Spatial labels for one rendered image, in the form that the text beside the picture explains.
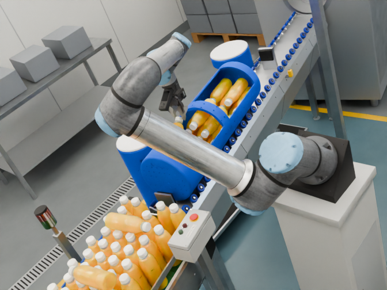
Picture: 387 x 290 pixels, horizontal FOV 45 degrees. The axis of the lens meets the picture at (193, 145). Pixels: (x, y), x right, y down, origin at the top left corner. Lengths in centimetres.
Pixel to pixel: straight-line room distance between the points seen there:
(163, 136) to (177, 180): 69
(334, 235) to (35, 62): 356
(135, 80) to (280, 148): 55
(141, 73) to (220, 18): 459
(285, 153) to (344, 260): 57
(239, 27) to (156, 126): 445
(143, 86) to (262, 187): 57
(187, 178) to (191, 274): 43
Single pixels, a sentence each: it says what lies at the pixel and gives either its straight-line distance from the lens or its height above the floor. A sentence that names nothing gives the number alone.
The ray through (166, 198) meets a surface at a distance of 228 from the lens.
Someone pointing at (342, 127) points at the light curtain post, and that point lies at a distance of 351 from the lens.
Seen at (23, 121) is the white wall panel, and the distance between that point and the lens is 563.
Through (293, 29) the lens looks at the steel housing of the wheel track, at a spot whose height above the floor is 93.
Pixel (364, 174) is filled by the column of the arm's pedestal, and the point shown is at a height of 110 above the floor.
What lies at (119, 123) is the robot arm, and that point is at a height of 172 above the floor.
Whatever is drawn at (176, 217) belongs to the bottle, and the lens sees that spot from 208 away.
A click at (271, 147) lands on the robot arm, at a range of 168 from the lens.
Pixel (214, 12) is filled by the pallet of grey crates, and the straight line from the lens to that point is 608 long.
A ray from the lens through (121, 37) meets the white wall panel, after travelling 626.
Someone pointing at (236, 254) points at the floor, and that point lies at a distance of 330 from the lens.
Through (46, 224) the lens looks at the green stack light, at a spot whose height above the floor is 119.
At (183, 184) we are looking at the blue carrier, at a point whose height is 108.
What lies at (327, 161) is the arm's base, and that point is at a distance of 180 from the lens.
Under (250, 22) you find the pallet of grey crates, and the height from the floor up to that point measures 30.
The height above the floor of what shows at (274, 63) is 97.
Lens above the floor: 241
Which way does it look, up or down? 33 degrees down
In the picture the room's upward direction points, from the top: 22 degrees counter-clockwise
